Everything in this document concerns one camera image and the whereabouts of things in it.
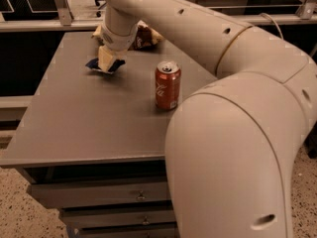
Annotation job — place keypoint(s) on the grey drawer cabinet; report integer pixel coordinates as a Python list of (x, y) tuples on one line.
[(91, 145)]

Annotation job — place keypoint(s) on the metal railing frame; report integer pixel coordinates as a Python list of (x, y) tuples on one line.
[(37, 15)]

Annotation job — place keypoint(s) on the red coke can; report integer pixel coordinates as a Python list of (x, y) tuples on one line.
[(168, 78)]

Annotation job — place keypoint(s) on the blue rxbar blueberry wrapper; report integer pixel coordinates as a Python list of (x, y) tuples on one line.
[(105, 67)]

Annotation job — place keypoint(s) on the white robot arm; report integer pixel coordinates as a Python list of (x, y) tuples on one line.
[(230, 146)]

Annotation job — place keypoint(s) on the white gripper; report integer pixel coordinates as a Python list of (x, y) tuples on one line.
[(116, 41)]

